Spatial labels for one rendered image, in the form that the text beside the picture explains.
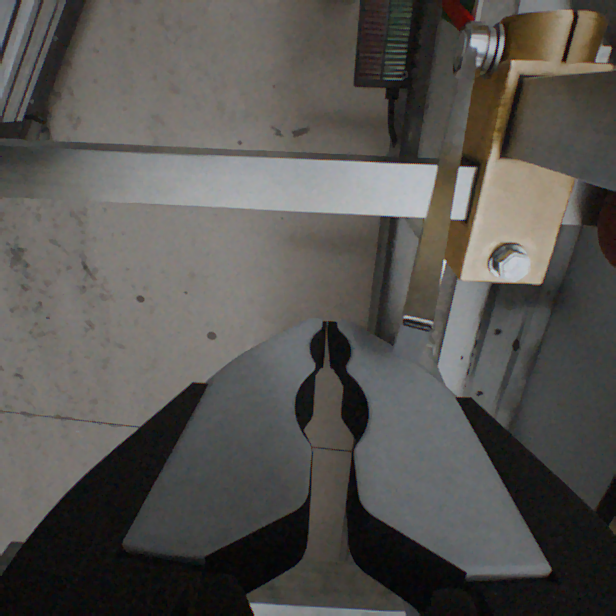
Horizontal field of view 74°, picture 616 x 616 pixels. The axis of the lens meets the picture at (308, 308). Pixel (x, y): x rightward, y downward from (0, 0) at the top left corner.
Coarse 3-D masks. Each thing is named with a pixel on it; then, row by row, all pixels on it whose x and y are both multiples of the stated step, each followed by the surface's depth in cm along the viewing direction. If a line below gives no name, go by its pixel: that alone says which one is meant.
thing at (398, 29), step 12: (396, 0) 32; (408, 0) 32; (396, 12) 32; (408, 12) 32; (396, 24) 33; (408, 24) 33; (396, 36) 33; (408, 36) 33; (396, 48) 33; (384, 60) 34; (396, 60) 34; (384, 72) 34; (396, 72) 34
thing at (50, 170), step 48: (0, 144) 23; (48, 144) 24; (96, 144) 25; (0, 192) 24; (48, 192) 24; (96, 192) 24; (144, 192) 24; (192, 192) 24; (240, 192) 24; (288, 192) 23; (336, 192) 23; (384, 192) 23; (576, 192) 23
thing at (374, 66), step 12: (372, 0) 32; (384, 0) 32; (372, 12) 32; (384, 12) 32; (372, 24) 33; (384, 24) 33; (372, 36) 33; (372, 48) 33; (360, 60) 34; (372, 60) 34; (360, 72) 34; (372, 72) 34
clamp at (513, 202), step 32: (512, 32) 20; (544, 32) 19; (576, 32) 19; (512, 64) 19; (544, 64) 19; (576, 64) 19; (608, 64) 19; (480, 96) 23; (512, 96) 20; (480, 128) 22; (480, 160) 22; (512, 160) 21; (480, 192) 22; (512, 192) 22; (544, 192) 22; (480, 224) 23; (512, 224) 23; (544, 224) 23; (448, 256) 27; (480, 256) 24; (544, 256) 24
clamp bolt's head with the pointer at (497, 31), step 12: (444, 0) 29; (456, 0) 27; (456, 12) 26; (456, 24) 26; (492, 36) 20; (456, 48) 22; (492, 48) 20; (456, 60) 22; (492, 60) 21; (492, 72) 21
